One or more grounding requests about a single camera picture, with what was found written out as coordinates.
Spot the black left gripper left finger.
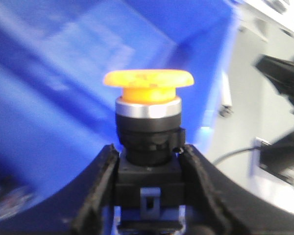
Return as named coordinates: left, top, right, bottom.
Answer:
left=0, top=144, right=119, bottom=235

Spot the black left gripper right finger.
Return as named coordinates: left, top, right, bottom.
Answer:
left=180, top=144, right=294, bottom=235

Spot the yellow mushroom push button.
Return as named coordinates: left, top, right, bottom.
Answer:
left=103, top=69, right=194, bottom=235

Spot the blue target bin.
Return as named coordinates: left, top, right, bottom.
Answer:
left=0, top=0, right=242, bottom=205

